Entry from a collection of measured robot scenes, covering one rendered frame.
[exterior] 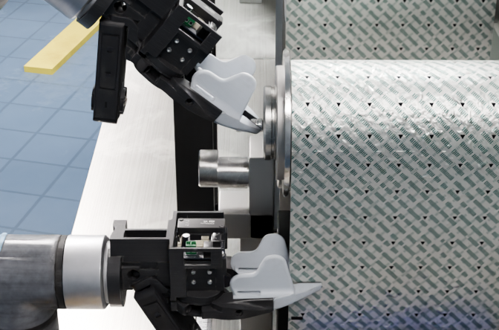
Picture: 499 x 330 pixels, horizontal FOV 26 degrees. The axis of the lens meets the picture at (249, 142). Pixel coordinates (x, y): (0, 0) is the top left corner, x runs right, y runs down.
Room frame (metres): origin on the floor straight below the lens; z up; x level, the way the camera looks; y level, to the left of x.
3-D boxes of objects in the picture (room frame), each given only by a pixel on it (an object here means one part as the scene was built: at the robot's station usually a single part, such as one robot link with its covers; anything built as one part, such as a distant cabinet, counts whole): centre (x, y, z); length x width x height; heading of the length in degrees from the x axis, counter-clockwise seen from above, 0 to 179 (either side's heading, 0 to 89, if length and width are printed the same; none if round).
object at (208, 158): (1.01, 0.04, 1.18); 0.04 x 0.02 x 0.04; 0
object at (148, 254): (0.91, 0.08, 1.12); 0.12 x 0.08 x 0.09; 90
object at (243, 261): (0.93, -0.03, 1.12); 0.09 x 0.03 x 0.06; 91
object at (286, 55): (0.97, -0.04, 1.25); 0.15 x 0.01 x 0.15; 0
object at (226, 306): (0.89, 0.02, 1.09); 0.09 x 0.05 x 0.02; 89
